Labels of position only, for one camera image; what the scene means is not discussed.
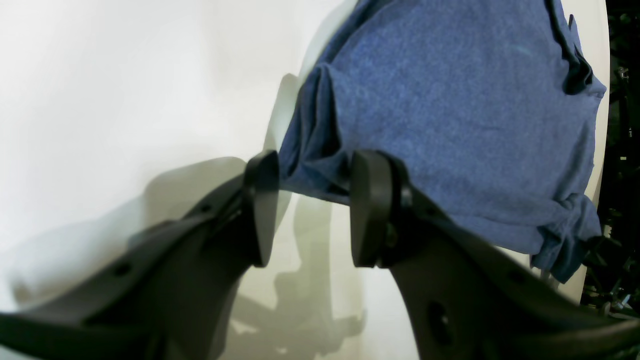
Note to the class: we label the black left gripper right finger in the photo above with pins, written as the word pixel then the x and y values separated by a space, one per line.
pixel 465 299

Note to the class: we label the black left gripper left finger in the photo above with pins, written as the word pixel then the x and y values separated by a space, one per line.
pixel 171 293

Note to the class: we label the dark blue printed t-shirt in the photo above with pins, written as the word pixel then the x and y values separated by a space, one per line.
pixel 490 104

